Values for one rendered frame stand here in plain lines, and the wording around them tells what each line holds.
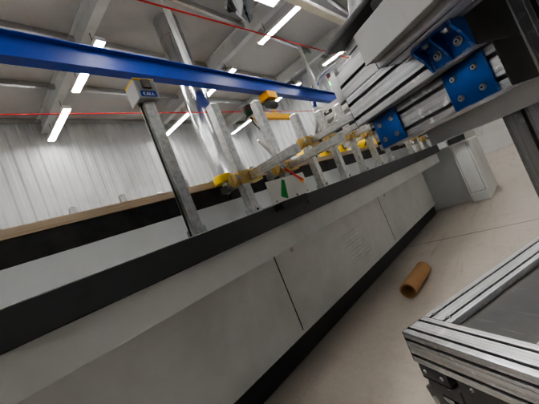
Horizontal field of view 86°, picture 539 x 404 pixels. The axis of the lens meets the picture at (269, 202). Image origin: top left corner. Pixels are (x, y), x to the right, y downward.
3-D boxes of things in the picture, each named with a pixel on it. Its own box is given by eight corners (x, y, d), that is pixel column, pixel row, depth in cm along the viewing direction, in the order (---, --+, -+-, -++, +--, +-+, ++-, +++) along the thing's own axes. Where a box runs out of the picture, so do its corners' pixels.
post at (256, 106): (300, 197, 127) (259, 98, 129) (295, 199, 125) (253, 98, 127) (294, 199, 130) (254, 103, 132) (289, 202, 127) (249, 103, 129)
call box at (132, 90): (161, 100, 93) (152, 78, 93) (140, 99, 88) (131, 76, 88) (153, 111, 98) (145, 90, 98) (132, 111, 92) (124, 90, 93)
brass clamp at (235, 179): (264, 177, 114) (259, 166, 114) (239, 183, 105) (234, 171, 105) (254, 183, 119) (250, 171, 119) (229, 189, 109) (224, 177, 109)
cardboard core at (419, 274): (427, 260, 169) (411, 283, 147) (432, 273, 168) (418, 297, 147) (413, 262, 174) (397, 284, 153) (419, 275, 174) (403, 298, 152)
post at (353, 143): (369, 172, 181) (339, 103, 183) (366, 173, 179) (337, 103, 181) (364, 174, 184) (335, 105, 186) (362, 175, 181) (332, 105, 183)
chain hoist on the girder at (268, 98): (283, 111, 643) (275, 90, 645) (274, 110, 617) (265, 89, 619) (275, 116, 660) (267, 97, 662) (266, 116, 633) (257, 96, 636)
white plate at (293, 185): (311, 191, 133) (302, 171, 133) (275, 205, 114) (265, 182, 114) (310, 191, 133) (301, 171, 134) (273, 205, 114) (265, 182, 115)
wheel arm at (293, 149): (302, 154, 96) (297, 142, 96) (297, 155, 93) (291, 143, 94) (228, 195, 126) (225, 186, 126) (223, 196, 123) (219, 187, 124)
